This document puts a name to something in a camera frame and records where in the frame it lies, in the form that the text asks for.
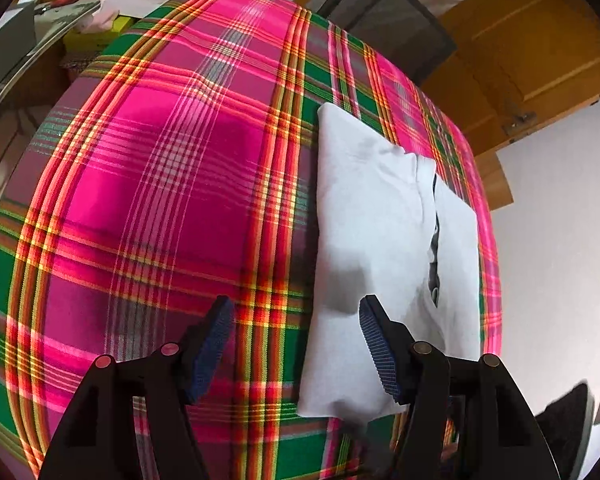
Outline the wooden board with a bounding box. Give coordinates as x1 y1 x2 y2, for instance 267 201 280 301
472 152 513 211

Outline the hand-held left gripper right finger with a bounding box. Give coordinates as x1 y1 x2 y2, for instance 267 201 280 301
358 295 561 480

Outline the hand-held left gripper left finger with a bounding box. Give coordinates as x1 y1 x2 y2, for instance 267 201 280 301
39 295 237 480

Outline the metal door handle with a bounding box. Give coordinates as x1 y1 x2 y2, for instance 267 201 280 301
502 100 538 136

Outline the black mesh office chair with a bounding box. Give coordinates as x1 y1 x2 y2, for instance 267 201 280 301
317 0 457 86

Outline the pink packet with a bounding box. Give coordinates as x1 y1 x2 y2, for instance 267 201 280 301
82 4 120 32

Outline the pink plaid tablecloth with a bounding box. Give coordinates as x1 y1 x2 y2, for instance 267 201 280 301
0 0 506 480

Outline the wooden door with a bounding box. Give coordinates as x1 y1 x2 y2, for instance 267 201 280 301
420 0 600 161

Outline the light blue shirt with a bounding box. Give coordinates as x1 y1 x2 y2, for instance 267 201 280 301
296 102 482 418

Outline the yellow-green box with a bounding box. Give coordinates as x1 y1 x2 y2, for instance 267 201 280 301
62 12 133 53

